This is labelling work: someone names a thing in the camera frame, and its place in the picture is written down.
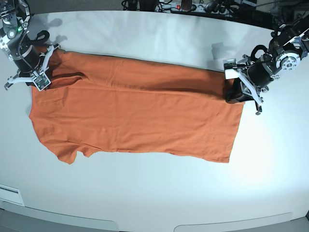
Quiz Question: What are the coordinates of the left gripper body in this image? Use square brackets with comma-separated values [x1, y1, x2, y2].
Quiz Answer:
[236, 55, 274, 115]

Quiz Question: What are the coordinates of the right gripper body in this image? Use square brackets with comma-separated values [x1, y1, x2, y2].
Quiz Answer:
[4, 44, 60, 88]

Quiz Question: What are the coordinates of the orange T-shirt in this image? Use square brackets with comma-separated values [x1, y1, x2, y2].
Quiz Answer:
[29, 50, 243, 164]

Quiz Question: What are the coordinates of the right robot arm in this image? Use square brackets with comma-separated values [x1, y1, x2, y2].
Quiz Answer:
[0, 0, 60, 91]

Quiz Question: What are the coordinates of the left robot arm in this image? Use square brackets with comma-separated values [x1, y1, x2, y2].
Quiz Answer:
[224, 16, 309, 115]

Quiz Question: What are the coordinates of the white power strip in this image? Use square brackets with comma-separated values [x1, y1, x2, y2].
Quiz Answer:
[154, 0, 229, 15]

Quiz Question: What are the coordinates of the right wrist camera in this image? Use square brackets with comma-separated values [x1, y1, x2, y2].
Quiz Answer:
[32, 73, 51, 91]

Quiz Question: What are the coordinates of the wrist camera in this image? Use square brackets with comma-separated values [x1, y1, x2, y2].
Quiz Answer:
[32, 73, 51, 91]
[223, 58, 239, 80]

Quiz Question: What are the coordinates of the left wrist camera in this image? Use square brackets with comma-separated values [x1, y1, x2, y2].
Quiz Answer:
[223, 58, 239, 80]

